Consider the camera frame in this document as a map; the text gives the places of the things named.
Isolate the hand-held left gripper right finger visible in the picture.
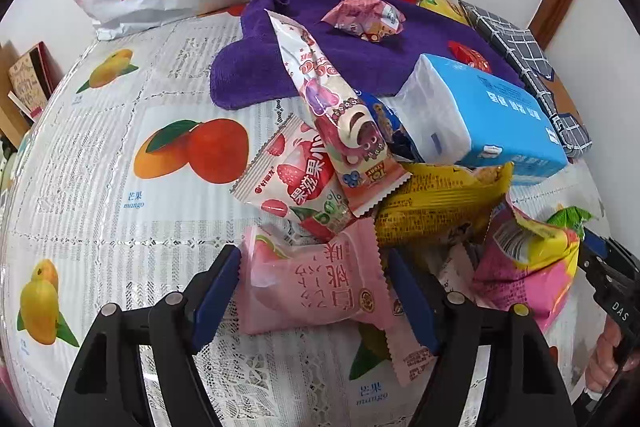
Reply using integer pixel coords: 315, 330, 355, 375
386, 249, 579, 427

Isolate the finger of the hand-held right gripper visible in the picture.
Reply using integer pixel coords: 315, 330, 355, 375
579, 254, 635, 300
581, 228, 640, 275

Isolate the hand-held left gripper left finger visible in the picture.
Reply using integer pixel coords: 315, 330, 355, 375
52, 244, 242, 427

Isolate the green snack packet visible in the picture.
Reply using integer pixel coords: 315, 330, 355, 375
546, 204, 594, 239

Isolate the pink and yellow chips bag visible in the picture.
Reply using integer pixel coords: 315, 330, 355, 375
471, 201, 587, 334

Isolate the pink cake packet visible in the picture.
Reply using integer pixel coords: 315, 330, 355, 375
235, 217, 437, 384

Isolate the yellow snack packet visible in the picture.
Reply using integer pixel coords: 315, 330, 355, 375
374, 161, 516, 249

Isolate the long pink snack packet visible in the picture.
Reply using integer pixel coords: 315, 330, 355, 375
264, 9, 414, 219

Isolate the person's right hand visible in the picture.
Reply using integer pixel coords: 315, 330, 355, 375
584, 321, 640, 404

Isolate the white snack packet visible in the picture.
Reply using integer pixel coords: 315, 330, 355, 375
439, 241, 482, 305

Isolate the fruit print tablecloth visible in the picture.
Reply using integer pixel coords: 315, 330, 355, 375
0, 6, 618, 427

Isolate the strawberry print snack packet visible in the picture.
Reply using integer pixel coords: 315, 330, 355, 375
229, 113, 357, 244

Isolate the blue tissue pack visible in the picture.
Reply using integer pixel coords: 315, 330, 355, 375
394, 53, 570, 186

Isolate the blue cookie packet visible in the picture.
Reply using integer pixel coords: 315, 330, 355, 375
359, 91, 417, 162

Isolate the grey checked cloth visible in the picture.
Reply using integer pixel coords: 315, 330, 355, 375
456, 0, 592, 158

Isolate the small red candy wrapper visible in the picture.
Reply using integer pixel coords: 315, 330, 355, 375
447, 40, 494, 74

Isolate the purple towel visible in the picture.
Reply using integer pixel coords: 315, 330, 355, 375
209, 0, 527, 111

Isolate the yellow chips packet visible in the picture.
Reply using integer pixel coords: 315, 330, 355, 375
414, 0, 472, 26

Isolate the crumpled pink snack packet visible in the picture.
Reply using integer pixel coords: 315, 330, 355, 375
320, 0, 407, 44

